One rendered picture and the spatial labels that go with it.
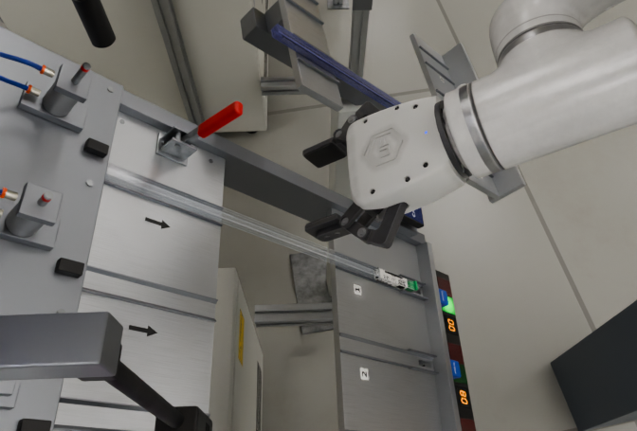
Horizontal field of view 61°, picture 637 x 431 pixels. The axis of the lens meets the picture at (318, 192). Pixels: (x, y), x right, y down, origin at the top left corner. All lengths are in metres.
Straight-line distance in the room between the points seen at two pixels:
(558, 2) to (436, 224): 1.29
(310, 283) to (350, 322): 0.92
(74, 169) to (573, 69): 0.40
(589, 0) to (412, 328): 0.49
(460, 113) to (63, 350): 0.38
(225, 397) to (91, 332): 0.75
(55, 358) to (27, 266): 0.26
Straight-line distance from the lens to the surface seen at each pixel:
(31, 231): 0.43
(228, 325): 0.94
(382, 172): 0.50
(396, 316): 0.79
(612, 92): 0.47
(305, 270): 1.64
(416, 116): 0.52
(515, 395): 1.62
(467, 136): 0.47
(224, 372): 0.92
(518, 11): 0.53
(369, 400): 0.70
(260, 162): 0.68
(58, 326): 0.18
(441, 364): 0.82
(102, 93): 0.54
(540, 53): 0.49
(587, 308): 1.78
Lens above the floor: 1.51
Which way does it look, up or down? 58 degrees down
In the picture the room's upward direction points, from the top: straight up
